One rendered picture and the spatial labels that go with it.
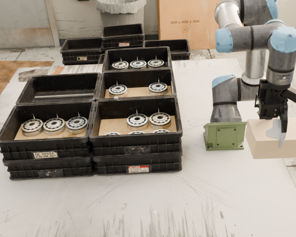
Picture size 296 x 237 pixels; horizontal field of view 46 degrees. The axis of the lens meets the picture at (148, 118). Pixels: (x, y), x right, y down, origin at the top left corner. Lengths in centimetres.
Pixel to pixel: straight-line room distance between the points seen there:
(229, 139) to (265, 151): 56
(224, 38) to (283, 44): 18
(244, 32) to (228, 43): 6
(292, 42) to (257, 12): 47
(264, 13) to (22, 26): 385
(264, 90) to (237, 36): 18
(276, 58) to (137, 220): 81
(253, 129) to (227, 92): 54
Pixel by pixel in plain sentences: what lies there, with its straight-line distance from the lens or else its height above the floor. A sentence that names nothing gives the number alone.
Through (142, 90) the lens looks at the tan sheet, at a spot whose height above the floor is 83.
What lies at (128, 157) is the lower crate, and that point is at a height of 81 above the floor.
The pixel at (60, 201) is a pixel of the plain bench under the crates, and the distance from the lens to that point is 159.
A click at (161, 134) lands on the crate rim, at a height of 93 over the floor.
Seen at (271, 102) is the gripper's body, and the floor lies 124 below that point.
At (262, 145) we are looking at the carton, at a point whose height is 111.
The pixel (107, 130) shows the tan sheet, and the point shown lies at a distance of 170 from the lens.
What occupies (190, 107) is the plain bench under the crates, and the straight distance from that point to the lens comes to 206.
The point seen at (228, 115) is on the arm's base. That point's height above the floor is 88.
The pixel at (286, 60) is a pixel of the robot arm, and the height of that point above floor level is 139.
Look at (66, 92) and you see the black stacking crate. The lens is 206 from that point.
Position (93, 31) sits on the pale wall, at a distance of 477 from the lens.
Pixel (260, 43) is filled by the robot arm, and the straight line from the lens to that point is 112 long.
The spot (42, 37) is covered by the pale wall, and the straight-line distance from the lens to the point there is 491.
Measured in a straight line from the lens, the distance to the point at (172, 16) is 441.
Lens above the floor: 183
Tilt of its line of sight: 35 degrees down
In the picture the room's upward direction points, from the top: 4 degrees counter-clockwise
